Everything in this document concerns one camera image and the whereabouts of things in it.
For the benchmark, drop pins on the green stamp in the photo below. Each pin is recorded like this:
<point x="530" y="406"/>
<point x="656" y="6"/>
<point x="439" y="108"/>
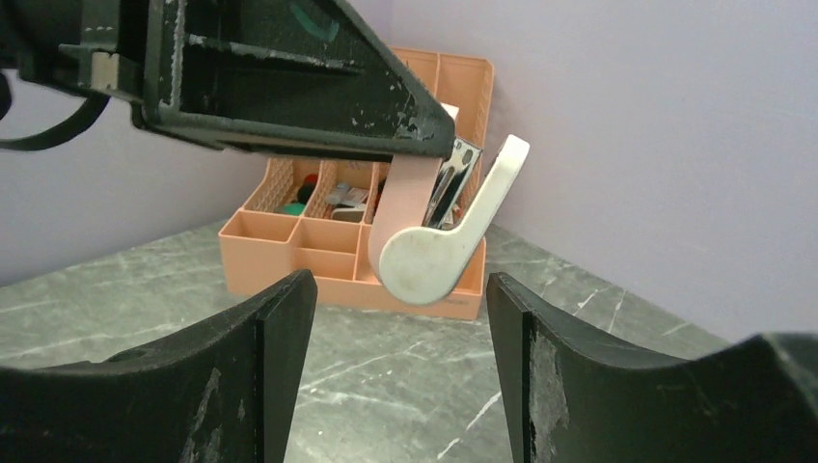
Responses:
<point x="293" y="209"/>

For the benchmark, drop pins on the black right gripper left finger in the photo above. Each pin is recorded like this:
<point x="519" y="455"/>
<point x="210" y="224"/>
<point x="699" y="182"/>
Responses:
<point x="220" y="390"/>

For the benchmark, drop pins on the black round stamp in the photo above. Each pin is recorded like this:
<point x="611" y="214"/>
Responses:
<point x="305" y="193"/>

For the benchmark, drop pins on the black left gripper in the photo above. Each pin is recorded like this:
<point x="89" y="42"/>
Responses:
<point x="77" y="47"/>

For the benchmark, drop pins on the grey white stapler in organizer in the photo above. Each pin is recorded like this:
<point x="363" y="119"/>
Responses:
<point x="347" y="203"/>

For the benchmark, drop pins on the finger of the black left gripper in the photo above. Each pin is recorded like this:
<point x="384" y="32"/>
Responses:
<point x="303" y="78"/>

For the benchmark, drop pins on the pink white stapler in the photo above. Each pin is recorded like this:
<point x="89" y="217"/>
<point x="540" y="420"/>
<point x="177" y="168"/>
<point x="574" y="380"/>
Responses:
<point x="418" y="245"/>

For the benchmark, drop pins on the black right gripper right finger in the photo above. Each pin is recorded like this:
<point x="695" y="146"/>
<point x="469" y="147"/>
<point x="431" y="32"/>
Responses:
<point x="576" y="393"/>

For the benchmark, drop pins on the peach plastic file organizer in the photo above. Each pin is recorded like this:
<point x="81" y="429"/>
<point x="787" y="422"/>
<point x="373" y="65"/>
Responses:
<point x="260" y="246"/>

